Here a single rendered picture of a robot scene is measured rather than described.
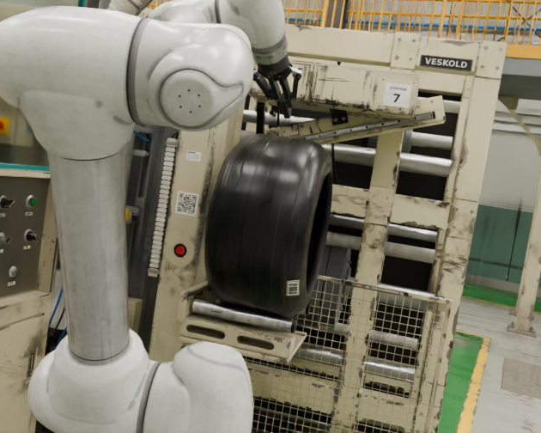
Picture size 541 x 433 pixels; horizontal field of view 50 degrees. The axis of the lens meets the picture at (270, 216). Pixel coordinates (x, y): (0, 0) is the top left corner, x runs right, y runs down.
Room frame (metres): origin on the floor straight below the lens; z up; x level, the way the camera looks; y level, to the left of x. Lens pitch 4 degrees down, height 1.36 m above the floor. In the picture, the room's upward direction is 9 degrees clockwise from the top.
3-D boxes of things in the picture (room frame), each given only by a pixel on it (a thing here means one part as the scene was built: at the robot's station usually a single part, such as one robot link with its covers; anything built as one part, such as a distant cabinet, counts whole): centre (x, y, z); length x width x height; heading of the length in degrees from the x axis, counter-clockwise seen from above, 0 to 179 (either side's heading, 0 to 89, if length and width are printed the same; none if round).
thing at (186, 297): (2.02, 0.19, 0.90); 0.40 x 0.03 x 0.10; 168
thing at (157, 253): (2.01, 0.36, 1.19); 0.05 x 0.04 x 0.48; 168
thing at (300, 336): (1.98, 0.02, 0.80); 0.37 x 0.36 x 0.02; 168
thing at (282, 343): (1.85, 0.05, 0.84); 0.36 x 0.09 x 0.06; 78
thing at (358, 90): (2.25, -0.17, 1.71); 0.61 x 0.25 x 0.15; 78
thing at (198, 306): (1.85, 0.04, 0.90); 0.35 x 0.05 x 0.05; 78
